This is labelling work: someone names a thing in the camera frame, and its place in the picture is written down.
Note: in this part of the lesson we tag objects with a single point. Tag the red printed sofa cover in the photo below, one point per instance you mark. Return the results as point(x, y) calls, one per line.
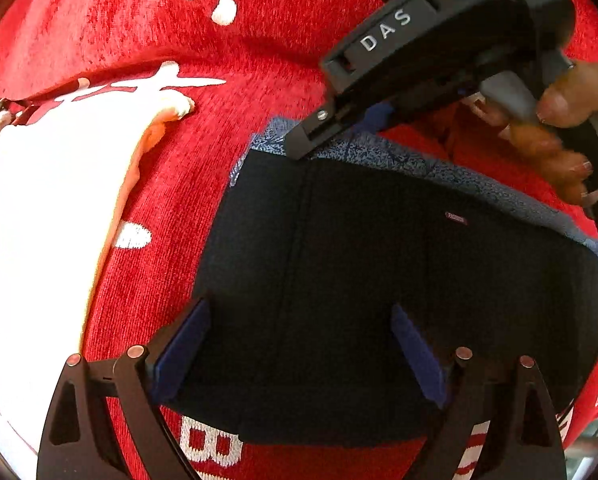
point(229, 35)

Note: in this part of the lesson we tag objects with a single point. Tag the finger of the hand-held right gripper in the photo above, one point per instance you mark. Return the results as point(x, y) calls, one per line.
point(379, 115)
point(311, 135)

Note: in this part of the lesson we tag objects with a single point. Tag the black pants with blue waistband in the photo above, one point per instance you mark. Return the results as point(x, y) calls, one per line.
point(329, 260)

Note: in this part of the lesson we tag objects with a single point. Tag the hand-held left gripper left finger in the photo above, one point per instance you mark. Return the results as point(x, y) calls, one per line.
point(181, 347)

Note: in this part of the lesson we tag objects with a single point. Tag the folded white cloth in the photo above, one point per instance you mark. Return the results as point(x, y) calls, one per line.
point(44, 235)

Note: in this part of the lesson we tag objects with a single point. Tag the person's right hand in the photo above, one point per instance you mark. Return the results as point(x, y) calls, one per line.
point(579, 95)

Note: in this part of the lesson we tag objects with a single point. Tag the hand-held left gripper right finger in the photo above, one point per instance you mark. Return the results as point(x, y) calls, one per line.
point(419, 350)

